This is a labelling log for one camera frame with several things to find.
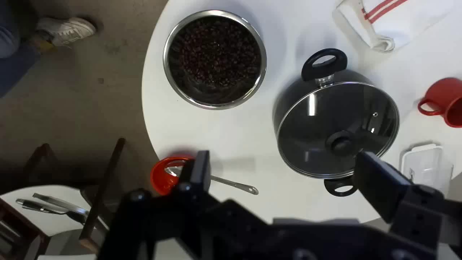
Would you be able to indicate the black cooking pot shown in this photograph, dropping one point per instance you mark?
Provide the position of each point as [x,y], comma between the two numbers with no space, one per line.
[289,103]

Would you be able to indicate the steel bowl of coffee beans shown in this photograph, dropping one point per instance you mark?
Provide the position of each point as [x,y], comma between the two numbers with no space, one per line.
[215,58]

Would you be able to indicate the glass pot lid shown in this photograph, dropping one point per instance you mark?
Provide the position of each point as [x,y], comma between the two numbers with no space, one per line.
[337,125]

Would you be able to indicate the metal spoon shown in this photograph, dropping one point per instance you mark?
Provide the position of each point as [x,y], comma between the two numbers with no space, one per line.
[236,186]

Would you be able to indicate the red mug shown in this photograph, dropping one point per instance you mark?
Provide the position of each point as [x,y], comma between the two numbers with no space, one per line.
[445,102]

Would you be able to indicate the grey metal tool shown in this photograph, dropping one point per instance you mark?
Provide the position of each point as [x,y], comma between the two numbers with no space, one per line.
[52,203]

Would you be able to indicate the seated person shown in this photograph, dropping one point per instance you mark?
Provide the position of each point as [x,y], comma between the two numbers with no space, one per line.
[12,53]

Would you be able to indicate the white towel with red stripes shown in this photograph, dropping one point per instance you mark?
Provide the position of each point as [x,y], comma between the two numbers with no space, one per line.
[406,22]

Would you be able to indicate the white sneaker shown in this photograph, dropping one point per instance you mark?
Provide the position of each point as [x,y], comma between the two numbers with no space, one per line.
[67,30]

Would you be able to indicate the dark wooden chair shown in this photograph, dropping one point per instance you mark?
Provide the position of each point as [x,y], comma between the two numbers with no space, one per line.
[103,190]

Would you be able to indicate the small white round table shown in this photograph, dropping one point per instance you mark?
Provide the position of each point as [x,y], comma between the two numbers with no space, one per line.
[48,225]

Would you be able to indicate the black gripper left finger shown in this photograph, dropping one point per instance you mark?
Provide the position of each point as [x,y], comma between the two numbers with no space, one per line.
[198,171]

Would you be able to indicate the clear plastic container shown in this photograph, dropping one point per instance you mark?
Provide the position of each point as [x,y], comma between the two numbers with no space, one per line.
[426,164]

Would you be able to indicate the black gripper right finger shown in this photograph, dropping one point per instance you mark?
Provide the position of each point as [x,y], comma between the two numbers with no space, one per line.
[383,186]

